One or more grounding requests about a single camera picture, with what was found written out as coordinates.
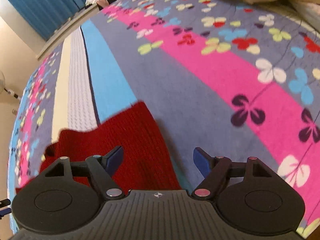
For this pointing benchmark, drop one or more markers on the white standing fan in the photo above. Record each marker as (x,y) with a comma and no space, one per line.
(2,82)

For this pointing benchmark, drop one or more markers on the red knit sweater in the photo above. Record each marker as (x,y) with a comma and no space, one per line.
(140,135)

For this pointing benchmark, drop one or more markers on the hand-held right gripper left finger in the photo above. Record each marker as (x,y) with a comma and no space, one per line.
(116,156)

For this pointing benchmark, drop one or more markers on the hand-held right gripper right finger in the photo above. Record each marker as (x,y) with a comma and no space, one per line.
(201,160)

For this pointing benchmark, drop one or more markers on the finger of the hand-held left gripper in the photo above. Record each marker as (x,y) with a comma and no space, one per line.
(5,201)

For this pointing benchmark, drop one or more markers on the blue curtain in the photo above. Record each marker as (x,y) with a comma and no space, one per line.
(37,5)

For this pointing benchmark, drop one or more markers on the striped floral bed sheet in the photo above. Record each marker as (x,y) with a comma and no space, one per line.
(200,80)

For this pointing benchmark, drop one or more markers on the window sill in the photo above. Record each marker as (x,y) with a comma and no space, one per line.
(62,31)

